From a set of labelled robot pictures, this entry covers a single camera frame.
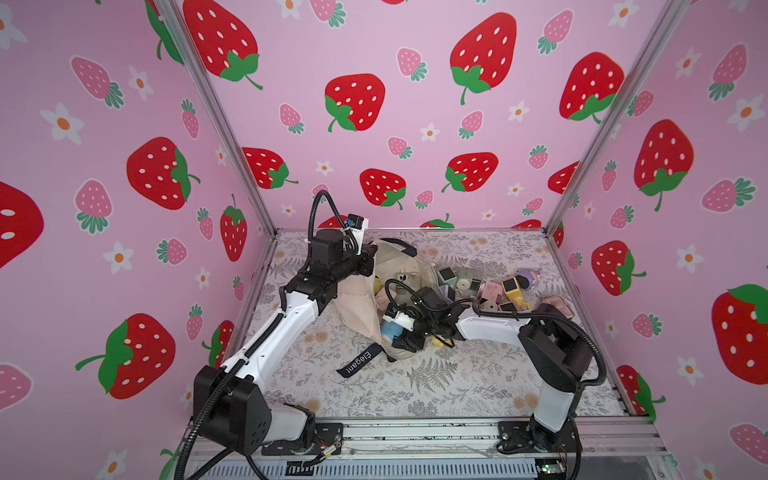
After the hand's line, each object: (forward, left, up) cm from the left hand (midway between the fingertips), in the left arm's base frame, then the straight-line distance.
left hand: (377, 246), depth 79 cm
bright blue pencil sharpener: (-14, -4, -21) cm, 26 cm away
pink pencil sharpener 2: (-3, -58, -24) cm, 63 cm away
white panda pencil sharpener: (+7, -7, -23) cm, 25 cm away
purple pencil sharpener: (+5, -49, -22) cm, 54 cm away
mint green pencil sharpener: (+5, -22, -21) cm, 31 cm away
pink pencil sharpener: (+1, -36, -23) cm, 43 cm away
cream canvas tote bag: (-9, +4, -15) cm, 18 cm away
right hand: (-15, -4, -25) cm, 30 cm away
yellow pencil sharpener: (0, -44, -23) cm, 50 cm away
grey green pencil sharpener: (+5, -30, -25) cm, 39 cm away
